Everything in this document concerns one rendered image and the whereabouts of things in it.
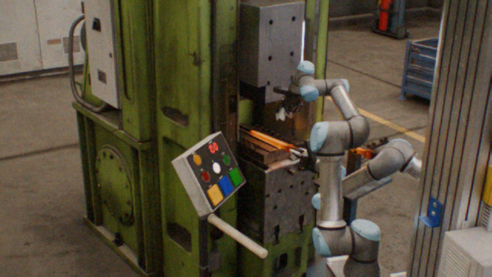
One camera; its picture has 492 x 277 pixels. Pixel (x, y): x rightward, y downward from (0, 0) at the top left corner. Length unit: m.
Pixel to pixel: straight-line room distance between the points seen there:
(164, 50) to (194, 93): 0.37
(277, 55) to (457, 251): 1.43
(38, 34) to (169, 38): 4.99
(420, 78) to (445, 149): 5.03
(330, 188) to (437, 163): 0.43
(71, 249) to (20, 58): 4.23
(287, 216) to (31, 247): 1.88
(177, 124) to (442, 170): 1.54
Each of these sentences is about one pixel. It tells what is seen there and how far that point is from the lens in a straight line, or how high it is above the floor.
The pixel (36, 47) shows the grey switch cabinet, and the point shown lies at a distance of 8.10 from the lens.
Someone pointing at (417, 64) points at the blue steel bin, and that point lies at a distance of 7.13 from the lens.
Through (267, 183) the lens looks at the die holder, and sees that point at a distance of 3.15.
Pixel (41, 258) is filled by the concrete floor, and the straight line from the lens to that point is 4.24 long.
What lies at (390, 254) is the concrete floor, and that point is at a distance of 4.23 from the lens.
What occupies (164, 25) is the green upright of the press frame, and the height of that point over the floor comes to 1.62.
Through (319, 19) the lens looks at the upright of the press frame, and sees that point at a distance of 3.39.
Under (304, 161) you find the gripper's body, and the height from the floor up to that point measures 1.00.
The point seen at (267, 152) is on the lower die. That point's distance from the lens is 3.17.
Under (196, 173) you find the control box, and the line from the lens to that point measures 2.62.
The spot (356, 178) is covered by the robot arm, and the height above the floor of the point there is 1.07.
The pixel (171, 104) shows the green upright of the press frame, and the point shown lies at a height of 1.18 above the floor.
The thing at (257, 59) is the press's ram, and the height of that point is 1.51.
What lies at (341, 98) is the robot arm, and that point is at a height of 1.46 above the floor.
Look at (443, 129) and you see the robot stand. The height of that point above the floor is 1.54.
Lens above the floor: 2.27
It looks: 23 degrees down
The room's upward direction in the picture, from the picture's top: 1 degrees clockwise
